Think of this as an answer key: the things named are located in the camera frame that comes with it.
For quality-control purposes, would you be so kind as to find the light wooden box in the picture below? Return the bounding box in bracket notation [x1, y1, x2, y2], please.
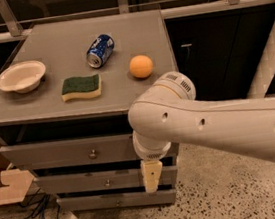
[0, 145, 34, 205]

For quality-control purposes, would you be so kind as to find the grey top drawer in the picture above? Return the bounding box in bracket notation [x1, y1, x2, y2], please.
[0, 134, 139, 170]

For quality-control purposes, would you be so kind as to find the grey middle drawer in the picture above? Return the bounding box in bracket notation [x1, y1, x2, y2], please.
[33, 158, 181, 203]

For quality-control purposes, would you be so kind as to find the dark low cabinet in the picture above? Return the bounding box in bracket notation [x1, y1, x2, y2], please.
[165, 3, 275, 101]

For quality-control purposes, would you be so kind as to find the green yellow sponge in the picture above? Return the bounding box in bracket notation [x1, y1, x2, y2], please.
[61, 74, 102, 102]

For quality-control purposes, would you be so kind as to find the white bowl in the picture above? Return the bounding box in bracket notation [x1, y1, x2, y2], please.
[0, 60, 46, 94]

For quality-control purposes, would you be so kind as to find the grey drawer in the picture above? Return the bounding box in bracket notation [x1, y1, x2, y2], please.
[0, 134, 139, 170]
[57, 189, 177, 211]
[33, 158, 181, 203]

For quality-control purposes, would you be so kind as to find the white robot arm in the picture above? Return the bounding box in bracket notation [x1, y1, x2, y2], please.
[128, 4, 275, 162]

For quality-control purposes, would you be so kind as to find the orange ball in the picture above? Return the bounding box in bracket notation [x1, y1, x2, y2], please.
[129, 55, 154, 79]

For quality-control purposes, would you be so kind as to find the grey drawer cabinet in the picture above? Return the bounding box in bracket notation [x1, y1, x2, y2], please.
[0, 6, 201, 219]

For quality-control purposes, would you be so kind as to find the blue soda can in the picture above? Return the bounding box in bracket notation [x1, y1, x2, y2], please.
[86, 34, 115, 69]

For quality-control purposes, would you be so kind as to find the grey bottom drawer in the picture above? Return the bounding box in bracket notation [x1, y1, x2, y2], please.
[57, 189, 177, 211]

